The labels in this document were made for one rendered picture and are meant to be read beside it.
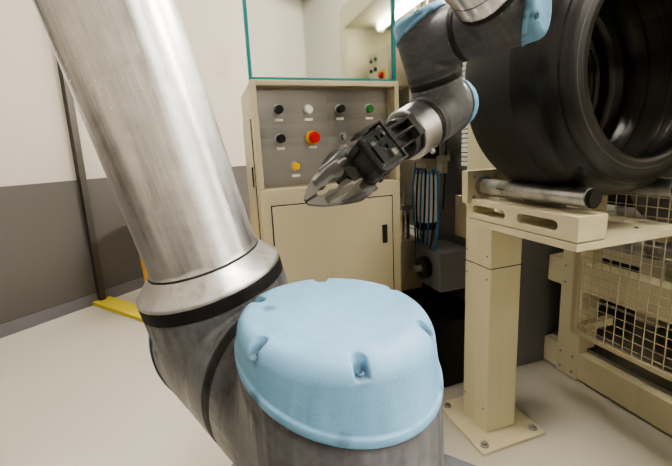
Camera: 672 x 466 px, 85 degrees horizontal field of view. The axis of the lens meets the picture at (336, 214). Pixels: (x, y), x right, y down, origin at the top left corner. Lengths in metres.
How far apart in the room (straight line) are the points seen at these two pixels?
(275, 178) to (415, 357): 1.16
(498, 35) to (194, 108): 0.42
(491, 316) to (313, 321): 1.14
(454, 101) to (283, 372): 0.55
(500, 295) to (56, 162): 2.75
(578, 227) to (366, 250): 0.77
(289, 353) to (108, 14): 0.28
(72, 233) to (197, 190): 2.77
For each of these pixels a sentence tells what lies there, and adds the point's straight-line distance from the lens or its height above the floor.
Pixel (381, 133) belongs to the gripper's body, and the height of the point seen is 1.05.
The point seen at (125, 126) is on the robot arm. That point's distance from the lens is 0.35.
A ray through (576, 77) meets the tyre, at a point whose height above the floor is 1.15.
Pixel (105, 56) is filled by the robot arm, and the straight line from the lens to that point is 0.36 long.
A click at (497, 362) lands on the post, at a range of 1.48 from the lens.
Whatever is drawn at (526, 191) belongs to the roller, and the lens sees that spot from 1.05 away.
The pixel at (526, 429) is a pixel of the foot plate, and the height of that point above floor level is 0.01.
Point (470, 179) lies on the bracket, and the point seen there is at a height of 0.92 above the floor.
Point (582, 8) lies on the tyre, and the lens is 0.93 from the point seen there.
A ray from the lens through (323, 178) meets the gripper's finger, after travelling 0.55.
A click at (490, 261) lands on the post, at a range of 1.31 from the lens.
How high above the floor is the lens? 1.03
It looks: 10 degrees down
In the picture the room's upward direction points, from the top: 3 degrees counter-clockwise
